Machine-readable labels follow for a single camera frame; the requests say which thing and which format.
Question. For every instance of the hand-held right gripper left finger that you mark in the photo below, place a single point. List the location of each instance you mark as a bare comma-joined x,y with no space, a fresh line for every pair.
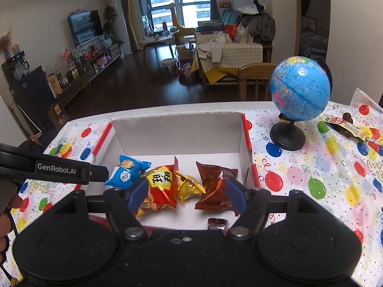
137,193

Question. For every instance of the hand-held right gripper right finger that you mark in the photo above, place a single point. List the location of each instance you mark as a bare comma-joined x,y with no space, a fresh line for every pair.
237,195

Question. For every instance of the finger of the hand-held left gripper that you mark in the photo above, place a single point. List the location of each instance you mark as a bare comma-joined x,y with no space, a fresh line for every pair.
100,174

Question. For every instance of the blue cookie packet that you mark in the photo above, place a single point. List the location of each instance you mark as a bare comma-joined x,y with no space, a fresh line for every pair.
125,172

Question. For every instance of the red yellow snack packet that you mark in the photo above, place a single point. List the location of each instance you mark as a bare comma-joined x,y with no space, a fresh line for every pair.
161,187

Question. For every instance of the brown snack packet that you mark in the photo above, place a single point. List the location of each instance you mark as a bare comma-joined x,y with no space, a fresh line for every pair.
214,185

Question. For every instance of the yellow candy packet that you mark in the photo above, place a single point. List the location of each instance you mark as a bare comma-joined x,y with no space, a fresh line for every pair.
188,187

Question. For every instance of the red cardboard box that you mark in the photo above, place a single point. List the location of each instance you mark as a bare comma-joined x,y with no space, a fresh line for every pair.
179,134

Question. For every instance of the person's left hand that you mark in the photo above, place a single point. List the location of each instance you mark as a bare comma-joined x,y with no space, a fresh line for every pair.
5,221

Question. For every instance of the black bag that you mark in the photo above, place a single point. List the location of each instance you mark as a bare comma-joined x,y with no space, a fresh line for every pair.
31,146

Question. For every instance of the dark cabinet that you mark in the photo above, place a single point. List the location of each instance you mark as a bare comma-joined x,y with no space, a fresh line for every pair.
30,95

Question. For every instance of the balloon print tablecloth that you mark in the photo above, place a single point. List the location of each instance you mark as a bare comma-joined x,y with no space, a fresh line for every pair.
314,182

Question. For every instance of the wooden tv cabinet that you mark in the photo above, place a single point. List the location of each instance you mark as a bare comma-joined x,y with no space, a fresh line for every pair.
89,73

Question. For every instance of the blue globe on black stand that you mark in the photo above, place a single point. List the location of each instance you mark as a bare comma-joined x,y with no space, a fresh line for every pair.
299,89

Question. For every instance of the round stool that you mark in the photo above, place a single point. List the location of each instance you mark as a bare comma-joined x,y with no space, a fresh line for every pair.
168,63

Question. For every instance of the dark snack wrapper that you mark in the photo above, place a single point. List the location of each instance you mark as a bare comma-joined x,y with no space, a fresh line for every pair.
350,127

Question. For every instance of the sofa with cream cover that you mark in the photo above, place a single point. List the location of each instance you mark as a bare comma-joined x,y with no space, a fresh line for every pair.
236,55

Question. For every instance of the coffee table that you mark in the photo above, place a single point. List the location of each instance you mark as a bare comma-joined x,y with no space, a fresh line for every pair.
157,41

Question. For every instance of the television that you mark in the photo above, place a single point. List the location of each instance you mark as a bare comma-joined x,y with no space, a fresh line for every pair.
86,27

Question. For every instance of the white standing air conditioner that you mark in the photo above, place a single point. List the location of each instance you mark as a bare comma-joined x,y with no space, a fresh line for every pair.
119,25

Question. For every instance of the pile of clothes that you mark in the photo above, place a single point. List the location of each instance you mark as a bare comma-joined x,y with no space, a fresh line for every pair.
258,21

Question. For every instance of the window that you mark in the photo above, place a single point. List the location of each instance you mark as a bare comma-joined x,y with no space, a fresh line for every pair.
176,0

